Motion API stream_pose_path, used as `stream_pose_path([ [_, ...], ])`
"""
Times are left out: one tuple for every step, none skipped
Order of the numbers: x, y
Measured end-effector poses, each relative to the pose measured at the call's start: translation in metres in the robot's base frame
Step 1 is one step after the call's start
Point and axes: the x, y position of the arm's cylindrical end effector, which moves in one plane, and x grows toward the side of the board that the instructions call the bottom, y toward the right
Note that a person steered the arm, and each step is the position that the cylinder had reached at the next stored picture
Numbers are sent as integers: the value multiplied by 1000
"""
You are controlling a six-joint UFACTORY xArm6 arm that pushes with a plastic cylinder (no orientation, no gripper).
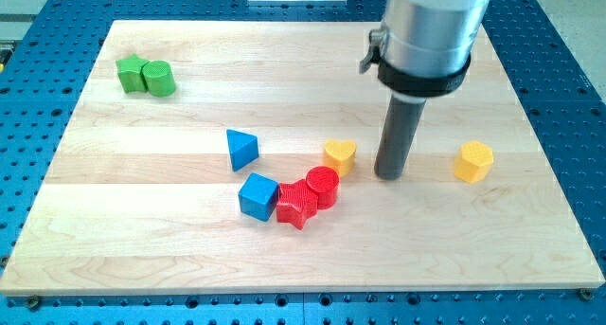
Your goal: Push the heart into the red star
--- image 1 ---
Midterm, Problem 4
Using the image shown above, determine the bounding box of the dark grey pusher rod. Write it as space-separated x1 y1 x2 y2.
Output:
374 96 426 180

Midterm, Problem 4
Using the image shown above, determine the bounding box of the yellow heart block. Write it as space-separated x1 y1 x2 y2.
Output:
323 139 357 177

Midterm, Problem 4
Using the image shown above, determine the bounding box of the red star block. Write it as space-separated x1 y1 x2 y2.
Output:
276 179 318 230

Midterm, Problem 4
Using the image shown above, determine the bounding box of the green star block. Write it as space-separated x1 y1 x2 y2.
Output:
116 54 150 93

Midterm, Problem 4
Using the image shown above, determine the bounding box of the black clamp band with lever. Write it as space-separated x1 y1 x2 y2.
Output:
359 28 472 99

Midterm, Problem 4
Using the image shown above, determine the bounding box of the yellow hexagon block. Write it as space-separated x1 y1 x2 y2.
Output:
454 140 494 183

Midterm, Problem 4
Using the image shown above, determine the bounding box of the red cylinder block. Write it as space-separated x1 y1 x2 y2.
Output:
305 166 340 209

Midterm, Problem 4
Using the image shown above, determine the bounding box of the blue triangle block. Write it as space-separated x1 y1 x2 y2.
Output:
226 129 259 172

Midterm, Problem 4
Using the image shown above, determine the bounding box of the blue cube block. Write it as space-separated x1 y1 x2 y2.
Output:
238 172 278 222

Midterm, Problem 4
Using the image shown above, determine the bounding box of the light wooden board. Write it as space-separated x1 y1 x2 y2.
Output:
1 20 604 296

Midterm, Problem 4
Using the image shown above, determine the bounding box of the green cylinder block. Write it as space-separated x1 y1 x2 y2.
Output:
142 60 176 98

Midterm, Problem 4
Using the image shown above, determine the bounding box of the blue perforated metal table plate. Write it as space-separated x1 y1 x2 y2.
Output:
1 0 605 324

